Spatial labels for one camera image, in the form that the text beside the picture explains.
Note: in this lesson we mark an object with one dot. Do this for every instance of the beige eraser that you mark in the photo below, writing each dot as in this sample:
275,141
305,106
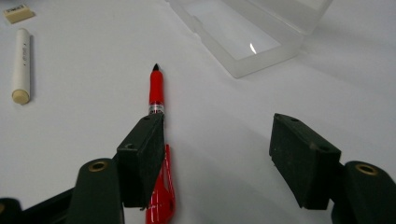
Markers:
18,14

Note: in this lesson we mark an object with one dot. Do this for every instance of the translucent plastic pencil box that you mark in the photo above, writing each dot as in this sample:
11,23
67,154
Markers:
249,37

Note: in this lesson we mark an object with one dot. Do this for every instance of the white glue stick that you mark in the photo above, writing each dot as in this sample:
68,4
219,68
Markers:
21,65

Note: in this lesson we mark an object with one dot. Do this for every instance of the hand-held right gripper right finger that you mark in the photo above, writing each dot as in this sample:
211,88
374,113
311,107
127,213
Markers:
303,161

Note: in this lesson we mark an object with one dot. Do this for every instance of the red pen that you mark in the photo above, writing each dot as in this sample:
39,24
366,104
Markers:
156,88

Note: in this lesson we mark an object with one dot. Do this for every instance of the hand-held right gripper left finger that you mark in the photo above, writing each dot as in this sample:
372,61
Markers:
141,161

